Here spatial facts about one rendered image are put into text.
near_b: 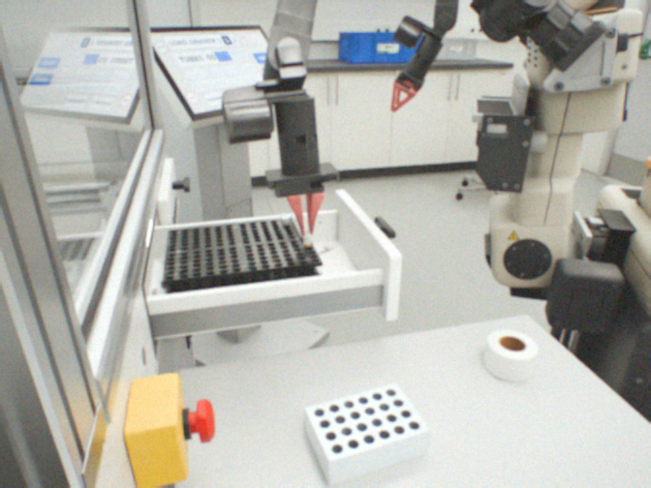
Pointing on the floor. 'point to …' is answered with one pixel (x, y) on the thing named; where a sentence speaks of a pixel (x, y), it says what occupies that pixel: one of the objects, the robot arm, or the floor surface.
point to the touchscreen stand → (228, 171)
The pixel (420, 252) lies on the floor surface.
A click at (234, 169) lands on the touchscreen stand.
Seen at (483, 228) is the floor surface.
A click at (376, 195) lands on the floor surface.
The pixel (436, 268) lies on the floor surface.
